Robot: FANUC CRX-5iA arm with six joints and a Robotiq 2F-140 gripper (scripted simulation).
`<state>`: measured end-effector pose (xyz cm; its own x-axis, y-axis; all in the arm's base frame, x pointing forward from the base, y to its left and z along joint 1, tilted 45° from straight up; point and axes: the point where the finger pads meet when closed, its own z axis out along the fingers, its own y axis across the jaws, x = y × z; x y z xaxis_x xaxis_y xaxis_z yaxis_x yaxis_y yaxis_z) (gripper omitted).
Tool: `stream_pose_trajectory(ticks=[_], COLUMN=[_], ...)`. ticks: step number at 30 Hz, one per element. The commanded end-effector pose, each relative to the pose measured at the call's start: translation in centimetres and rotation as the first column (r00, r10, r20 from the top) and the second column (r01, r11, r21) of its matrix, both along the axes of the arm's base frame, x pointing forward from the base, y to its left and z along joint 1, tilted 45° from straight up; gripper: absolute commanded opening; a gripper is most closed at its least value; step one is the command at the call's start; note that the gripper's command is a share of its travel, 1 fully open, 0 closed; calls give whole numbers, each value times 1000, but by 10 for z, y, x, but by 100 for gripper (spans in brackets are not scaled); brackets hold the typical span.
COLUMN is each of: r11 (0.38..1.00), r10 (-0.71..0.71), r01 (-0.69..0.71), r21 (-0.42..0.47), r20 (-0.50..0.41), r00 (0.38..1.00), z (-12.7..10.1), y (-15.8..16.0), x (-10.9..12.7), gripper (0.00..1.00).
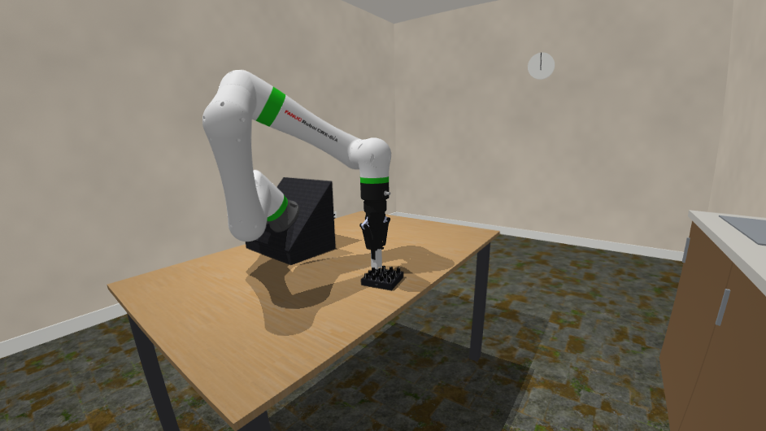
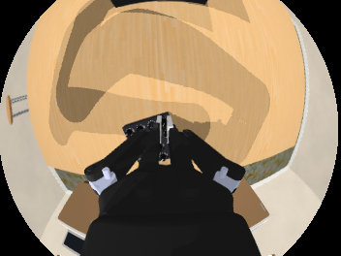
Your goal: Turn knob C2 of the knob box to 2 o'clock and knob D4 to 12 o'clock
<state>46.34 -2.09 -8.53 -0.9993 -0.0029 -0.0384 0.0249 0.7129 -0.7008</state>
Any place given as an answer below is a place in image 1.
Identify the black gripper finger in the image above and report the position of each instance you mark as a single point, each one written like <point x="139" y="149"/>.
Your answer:
<point x="381" y="237"/>
<point x="370" y="238"/>

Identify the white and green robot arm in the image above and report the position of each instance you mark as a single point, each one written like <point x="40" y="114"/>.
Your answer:
<point x="227" y="123"/>

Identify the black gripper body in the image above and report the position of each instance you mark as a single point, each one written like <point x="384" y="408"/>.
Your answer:
<point x="374" y="210"/>

